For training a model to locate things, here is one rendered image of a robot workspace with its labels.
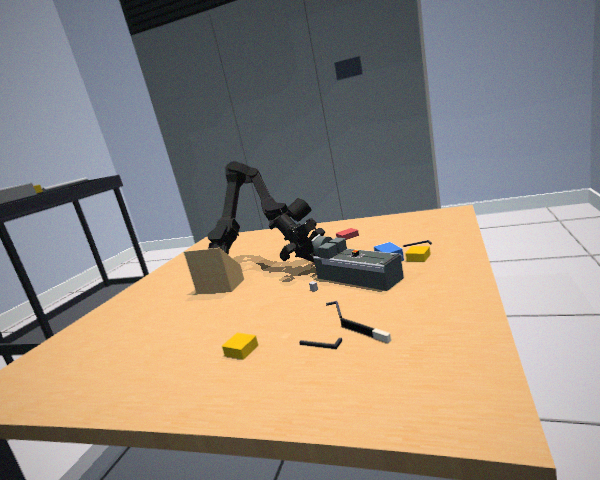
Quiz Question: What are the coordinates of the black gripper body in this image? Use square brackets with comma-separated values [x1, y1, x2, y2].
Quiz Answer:
[280, 223, 325, 262]

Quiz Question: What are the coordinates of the blue rectangular block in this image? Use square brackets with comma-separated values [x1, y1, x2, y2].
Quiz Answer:
[373, 242, 404, 261]

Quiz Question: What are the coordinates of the red flat block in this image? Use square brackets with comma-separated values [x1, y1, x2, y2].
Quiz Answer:
[336, 228, 359, 240]

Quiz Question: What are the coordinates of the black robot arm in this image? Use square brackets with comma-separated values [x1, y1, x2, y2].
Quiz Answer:
[208, 162, 317, 255]

